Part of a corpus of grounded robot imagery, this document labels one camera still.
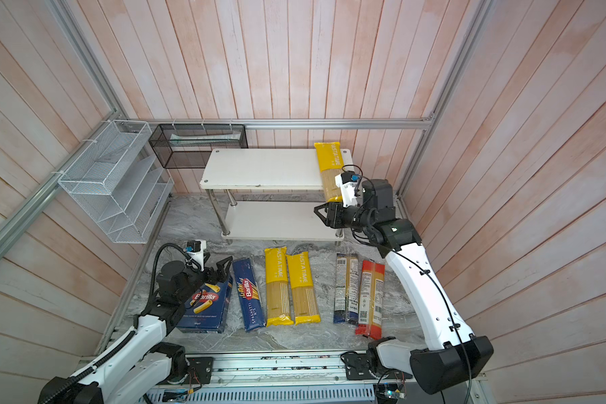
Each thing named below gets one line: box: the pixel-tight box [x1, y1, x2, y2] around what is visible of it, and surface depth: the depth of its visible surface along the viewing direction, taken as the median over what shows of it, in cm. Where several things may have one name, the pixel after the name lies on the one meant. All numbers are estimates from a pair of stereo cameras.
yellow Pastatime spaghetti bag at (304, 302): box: [285, 251, 321, 325], surface depth 90 cm
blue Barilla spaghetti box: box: [232, 257, 267, 333], surface depth 87 cm
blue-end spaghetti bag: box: [333, 253, 360, 325], surface depth 89 cm
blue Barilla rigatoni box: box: [177, 276, 234, 335], surface depth 81 cm
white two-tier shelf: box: [199, 148, 354, 245], surface depth 83 cm
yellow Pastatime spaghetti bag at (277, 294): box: [264, 246, 295, 328], surface depth 90 cm
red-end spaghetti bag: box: [355, 260, 386, 341], surface depth 87 cm
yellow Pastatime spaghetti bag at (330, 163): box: [313, 142, 345, 203], surface depth 81 cm
